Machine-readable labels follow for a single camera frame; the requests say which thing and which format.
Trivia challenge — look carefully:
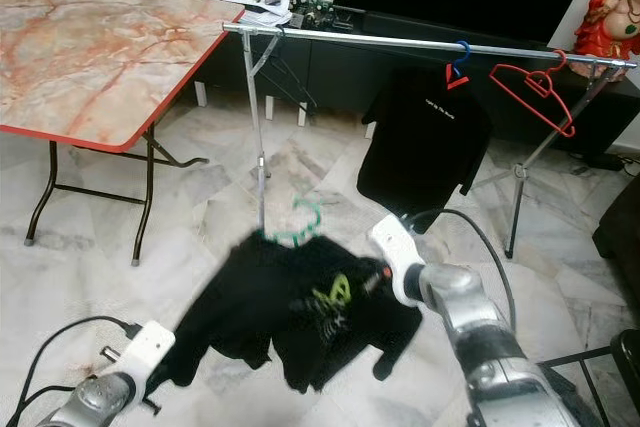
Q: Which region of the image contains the black shirt green print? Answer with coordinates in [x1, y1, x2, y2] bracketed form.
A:
[145, 230, 424, 395]

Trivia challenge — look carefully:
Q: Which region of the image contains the green plastic clothes hanger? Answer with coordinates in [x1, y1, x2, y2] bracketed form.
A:
[265, 197, 323, 248]

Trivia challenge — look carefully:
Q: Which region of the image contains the red laughing Buddha statue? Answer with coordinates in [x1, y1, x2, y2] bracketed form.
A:
[573, 0, 640, 63]

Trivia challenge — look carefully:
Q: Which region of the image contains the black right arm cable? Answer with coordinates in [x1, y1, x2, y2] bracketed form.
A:
[405, 209, 521, 333]

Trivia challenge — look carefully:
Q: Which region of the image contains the stack of white papers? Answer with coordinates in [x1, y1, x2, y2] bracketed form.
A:
[230, 0, 296, 28]

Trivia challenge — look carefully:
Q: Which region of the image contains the blue hook clothes hanger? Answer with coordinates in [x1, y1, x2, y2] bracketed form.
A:
[450, 40, 473, 76]

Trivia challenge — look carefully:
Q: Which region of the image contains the black TV console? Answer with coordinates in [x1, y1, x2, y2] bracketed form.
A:
[190, 5, 640, 158]

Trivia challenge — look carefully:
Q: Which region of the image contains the black T-shirt white text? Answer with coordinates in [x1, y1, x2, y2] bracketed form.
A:
[357, 67, 494, 220]

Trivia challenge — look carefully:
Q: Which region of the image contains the red plastic clothes hanger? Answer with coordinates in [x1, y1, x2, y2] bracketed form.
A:
[490, 47, 578, 138]

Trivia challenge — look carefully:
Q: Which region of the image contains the silver metal clothes rack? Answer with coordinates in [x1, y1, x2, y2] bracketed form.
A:
[223, 23, 640, 260]

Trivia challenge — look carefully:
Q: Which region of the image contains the dark fabric sofa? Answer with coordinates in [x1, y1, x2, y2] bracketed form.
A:
[590, 172, 640, 288]

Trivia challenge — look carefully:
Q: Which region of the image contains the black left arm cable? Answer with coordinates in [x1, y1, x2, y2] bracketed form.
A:
[10, 315, 141, 427]

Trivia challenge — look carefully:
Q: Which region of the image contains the black metal-frame stand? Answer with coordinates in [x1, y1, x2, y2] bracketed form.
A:
[535, 327, 640, 427]

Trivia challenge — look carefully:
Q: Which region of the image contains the marble-top red-edged folding table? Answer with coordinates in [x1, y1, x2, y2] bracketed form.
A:
[0, 0, 246, 266]

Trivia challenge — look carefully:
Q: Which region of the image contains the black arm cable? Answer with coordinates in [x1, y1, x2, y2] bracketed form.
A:
[405, 209, 521, 333]
[10, 315, 141, 427]

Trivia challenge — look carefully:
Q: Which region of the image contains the black wire clothes hanger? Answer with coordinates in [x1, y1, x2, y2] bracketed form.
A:
[265, 37, 319, 108]

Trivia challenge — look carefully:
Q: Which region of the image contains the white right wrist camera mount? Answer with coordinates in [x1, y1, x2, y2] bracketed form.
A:
[368, 214, 429, 306]

